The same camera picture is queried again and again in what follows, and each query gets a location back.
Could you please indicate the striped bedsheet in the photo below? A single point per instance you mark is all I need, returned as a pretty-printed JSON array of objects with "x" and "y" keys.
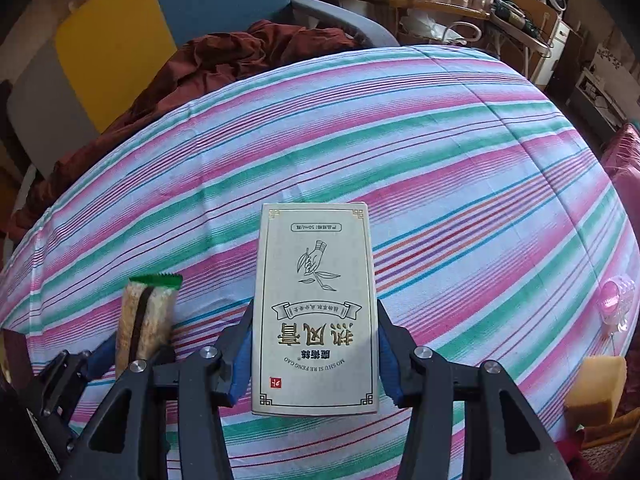
[{"x": 400, "y": 160}]

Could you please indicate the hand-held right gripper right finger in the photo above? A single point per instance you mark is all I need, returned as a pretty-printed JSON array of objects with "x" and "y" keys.
[{"x": 387, "y": 375}]

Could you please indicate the red knitted cloth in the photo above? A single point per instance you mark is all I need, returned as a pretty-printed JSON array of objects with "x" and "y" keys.
[{"x": 610, "y": 440}]

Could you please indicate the yellow sponge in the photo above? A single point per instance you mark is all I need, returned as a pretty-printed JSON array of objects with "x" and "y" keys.
[{"x": 595, "y": 390}]

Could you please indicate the gold lined box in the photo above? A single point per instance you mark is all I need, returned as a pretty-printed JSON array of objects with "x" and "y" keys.
[{"x": 12, "y": 355}]

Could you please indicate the brown cardboard box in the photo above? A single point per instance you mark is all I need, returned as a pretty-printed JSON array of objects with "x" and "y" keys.
[{"x": 535, "y": 15}]

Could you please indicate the cream printed carton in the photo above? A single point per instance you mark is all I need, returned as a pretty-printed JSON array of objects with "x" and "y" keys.
[{"x": 315, "y": 310}]

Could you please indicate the dark striped snack bar packet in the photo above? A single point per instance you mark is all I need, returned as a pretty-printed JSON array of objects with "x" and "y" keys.
[{"x": 145, "y": 320}]

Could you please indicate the red-brown quilt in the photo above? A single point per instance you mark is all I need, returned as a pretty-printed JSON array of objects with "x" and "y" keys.
[{"x": 200, "y": 65}]

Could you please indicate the white side cabinet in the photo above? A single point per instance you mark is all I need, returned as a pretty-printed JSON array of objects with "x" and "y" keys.
[{"x": 559, "y": 40}]

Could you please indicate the white plastic bag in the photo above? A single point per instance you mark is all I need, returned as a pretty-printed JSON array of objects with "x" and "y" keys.
[{"x": 425, "y": 27}]

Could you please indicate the grey yellow blue sofa chair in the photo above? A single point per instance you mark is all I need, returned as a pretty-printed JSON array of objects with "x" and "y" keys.
[{"x": 115, "y": 45}]

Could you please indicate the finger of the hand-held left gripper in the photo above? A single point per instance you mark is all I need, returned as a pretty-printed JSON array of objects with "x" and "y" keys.
[
  {"x": 106, "y": 355},
  {"x": 162, "y": 355}
]

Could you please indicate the white low shelf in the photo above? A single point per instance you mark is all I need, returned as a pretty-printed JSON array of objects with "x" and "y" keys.
[{"x": 605, "y": 85}]

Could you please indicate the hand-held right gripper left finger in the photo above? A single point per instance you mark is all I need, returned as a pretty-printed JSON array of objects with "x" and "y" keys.
[{"x": 240, "y": 375}]

